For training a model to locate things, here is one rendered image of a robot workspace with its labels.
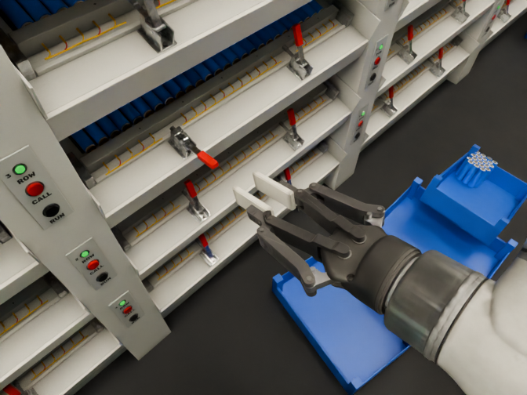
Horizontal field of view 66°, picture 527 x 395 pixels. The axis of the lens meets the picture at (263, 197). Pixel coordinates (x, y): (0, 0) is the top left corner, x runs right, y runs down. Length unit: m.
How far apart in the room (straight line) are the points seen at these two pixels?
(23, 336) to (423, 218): 1.00
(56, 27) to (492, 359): 0.51
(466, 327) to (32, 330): 0.64
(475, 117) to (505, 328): 1.29
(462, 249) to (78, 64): 1.03
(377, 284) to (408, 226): 0.83
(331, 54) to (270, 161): 0.25
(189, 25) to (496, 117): 1.28
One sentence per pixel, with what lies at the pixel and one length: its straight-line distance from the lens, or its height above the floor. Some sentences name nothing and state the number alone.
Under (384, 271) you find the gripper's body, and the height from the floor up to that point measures 0.64.
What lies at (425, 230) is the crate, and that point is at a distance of 1.23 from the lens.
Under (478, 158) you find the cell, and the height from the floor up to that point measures 0.08.
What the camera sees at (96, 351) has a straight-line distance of 0.94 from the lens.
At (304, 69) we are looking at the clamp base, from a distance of 0.76.
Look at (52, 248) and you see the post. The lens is 0.60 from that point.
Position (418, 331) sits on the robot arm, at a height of 0.64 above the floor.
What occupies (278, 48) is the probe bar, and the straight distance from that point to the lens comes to 0.77.
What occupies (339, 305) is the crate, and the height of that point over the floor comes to 0.00.
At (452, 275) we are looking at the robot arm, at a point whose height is 0.66.
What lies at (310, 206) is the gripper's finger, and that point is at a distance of 0.48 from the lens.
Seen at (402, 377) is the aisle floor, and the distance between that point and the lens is 1.05.
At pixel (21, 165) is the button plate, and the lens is 0.49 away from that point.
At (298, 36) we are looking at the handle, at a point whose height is 0.58.
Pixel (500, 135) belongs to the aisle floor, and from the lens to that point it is 1.58.
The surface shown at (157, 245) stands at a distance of 0.78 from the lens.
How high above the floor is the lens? 0.98
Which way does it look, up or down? 55 degrees down
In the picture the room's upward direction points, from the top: straight up
